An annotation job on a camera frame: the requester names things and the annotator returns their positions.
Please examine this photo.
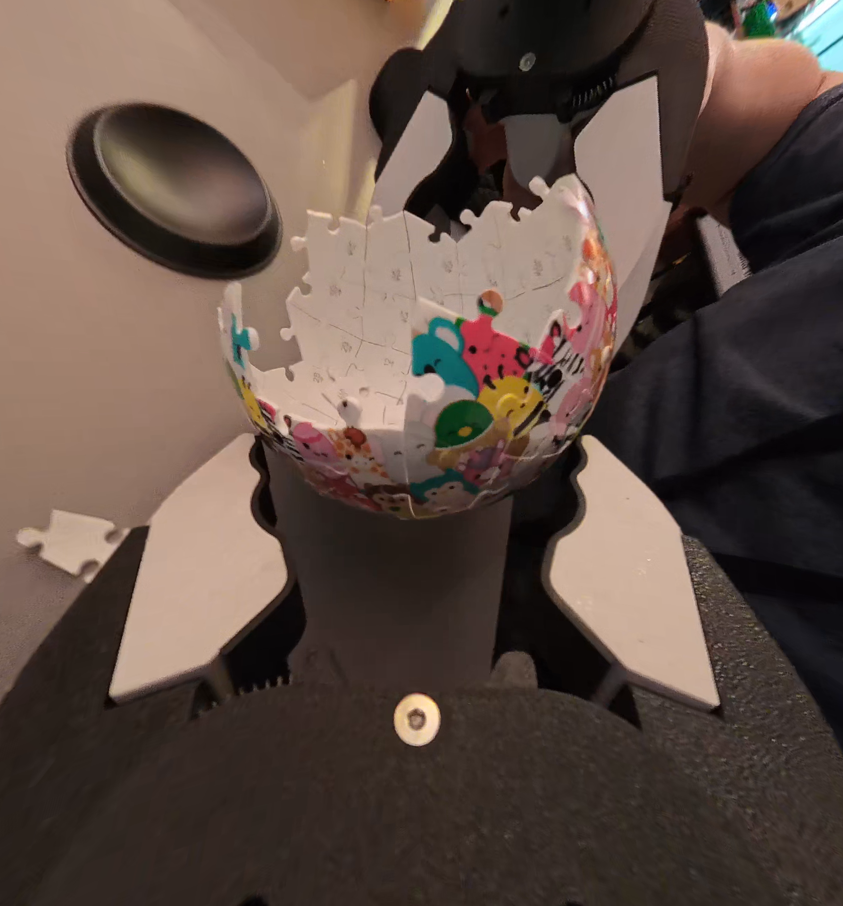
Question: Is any person's right forearm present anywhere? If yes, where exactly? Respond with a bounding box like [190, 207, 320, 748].
[679, 21, 843, 227]

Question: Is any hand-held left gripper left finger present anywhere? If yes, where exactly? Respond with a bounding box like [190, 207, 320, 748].
[108, 433, 296, 704]

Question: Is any black puzzle ball stand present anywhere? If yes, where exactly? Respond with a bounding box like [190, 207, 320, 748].
[66, 102, 284, 280]

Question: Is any white puzzle piece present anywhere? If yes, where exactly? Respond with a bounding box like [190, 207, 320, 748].
[17, 510, 128, 585]

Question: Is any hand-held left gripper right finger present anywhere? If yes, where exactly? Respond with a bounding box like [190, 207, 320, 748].
[540, 434, 721, 712]

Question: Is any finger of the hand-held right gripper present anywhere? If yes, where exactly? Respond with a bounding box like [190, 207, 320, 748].
[375, 88, 459, 217]
[573, 73, 671, 355]

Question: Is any person's dark blue clothing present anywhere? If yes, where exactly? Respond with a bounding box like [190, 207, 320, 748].
[584, 74, 843, 772]

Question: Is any jagged colourful puzzle ball bowl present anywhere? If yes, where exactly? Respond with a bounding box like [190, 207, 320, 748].
[216, 173, 619, 521]

